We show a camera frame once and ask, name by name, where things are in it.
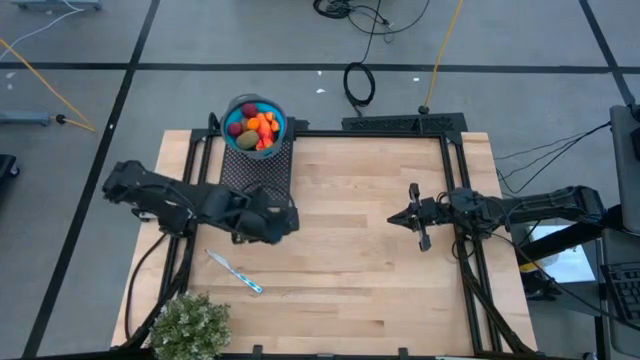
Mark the black mesh riser shelf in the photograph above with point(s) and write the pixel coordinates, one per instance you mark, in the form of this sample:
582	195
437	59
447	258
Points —
257	172

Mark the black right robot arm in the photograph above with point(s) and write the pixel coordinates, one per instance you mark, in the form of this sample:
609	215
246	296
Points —
530	205

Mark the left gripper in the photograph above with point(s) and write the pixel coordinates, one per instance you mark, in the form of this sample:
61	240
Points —
267	220

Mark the black aluminium table frame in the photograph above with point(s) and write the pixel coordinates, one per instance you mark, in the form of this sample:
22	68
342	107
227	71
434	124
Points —
350	134

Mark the black desk leg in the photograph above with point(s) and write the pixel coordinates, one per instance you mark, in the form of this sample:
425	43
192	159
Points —
560	242

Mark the red-orange mango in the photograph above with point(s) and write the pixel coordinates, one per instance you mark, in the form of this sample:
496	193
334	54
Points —
264	131

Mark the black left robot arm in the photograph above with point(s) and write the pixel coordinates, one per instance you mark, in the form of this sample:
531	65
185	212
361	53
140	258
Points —
165	197

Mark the white sheet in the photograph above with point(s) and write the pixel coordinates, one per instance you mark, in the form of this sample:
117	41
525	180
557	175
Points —
570	265

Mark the blue collapsible bowl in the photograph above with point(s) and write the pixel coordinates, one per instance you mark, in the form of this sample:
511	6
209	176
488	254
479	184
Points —
229	116

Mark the black keyboard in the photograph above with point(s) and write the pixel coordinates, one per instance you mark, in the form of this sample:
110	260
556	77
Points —
625	292

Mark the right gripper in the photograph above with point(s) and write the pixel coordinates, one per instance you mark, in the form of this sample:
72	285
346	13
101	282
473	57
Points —
425	212

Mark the black table edge clamp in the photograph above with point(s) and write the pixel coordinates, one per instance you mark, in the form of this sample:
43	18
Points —
402	352
257	350

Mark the red pomegranate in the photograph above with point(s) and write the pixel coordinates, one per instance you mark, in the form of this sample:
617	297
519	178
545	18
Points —
249	110
234	129

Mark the grey stand base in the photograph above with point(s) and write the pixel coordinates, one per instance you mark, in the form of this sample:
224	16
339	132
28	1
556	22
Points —
25	119
57	5

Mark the potted green plant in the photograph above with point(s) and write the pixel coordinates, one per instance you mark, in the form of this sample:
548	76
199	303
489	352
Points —
190	325

